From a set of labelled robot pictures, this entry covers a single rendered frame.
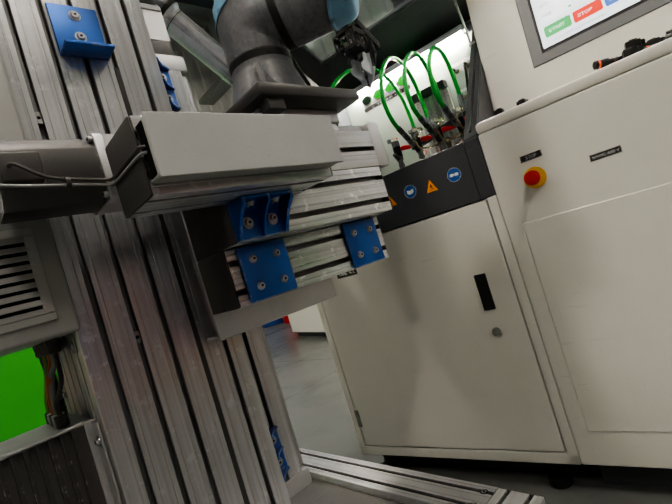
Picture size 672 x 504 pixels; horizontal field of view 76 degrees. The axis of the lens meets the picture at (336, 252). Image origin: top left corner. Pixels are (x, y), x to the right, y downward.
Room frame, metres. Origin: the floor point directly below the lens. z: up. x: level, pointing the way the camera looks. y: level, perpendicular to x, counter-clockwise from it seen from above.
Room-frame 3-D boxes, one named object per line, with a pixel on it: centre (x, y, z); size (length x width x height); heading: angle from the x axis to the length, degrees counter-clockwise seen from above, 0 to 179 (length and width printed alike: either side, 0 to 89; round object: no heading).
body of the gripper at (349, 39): (1.19, -0.22, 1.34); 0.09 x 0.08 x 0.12; 143
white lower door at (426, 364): (1.32, -0.16, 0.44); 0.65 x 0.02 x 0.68; 53
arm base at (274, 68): (0.79, 0.03, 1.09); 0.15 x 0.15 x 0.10
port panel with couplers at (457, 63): (1.58, -0.67, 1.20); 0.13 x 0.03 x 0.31; 53
